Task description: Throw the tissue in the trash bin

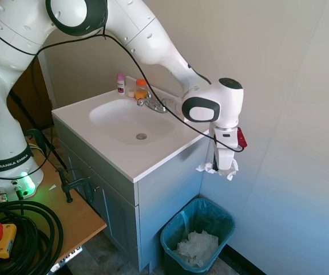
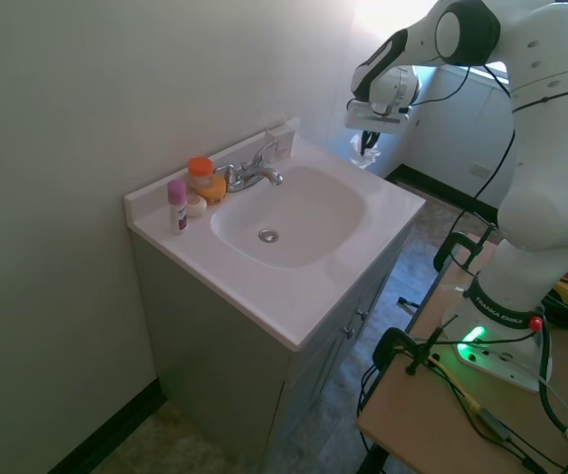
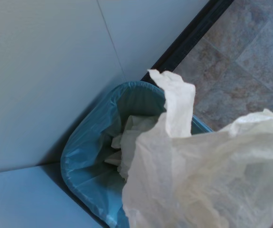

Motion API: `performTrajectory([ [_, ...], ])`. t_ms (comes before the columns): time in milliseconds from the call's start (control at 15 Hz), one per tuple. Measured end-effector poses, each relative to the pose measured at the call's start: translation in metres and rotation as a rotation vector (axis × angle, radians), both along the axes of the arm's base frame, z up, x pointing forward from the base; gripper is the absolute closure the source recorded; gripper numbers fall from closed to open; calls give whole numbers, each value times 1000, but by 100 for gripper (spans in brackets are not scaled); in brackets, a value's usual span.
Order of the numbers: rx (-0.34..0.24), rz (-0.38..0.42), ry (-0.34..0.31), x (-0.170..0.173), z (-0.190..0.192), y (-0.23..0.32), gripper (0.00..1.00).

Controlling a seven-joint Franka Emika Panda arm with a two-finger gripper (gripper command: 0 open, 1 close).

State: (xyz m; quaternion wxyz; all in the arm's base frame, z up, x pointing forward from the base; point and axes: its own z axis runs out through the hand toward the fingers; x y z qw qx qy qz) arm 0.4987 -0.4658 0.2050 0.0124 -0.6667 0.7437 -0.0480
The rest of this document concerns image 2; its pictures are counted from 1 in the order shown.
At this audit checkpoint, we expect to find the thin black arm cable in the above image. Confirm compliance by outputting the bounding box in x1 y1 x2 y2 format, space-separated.
409 48 568 208

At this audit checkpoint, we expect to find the pink cap deodorant stick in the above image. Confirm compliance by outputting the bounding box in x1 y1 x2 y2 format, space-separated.
166 179 189 236

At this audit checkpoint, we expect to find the white vanity sink top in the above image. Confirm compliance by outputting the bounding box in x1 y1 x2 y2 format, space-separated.
123 128 427 353

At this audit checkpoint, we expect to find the white tissue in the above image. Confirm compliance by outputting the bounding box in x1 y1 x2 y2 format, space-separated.
348 131 382 169

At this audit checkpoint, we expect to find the wooden work table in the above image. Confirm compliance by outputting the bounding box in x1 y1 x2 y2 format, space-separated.
356 231 568 474

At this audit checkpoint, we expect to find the small orange jar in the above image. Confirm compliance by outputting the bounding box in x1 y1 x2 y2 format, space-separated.
198 176 228 205

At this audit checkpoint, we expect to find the chrome two-handle faucet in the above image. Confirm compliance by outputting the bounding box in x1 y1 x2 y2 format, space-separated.
213 139 284 194

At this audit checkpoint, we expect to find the white cardboard box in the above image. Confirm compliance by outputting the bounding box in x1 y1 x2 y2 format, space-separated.
265 117 300 159

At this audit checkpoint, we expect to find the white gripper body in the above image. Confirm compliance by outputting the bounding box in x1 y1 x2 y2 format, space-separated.
345 97 412 133

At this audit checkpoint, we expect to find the black metal C-clamp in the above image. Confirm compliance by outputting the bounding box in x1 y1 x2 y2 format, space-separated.
434 222 500 277
371 315 457 376

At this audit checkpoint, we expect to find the yellow and black table cable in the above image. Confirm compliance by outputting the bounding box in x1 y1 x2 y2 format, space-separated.
391 345 568 474

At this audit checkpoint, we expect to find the clear bottle with orange lid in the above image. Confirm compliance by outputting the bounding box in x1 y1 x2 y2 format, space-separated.
187 156 214 192

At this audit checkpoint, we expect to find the grey vanity cabinet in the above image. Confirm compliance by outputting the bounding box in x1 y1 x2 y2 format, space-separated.
129 211 416 458

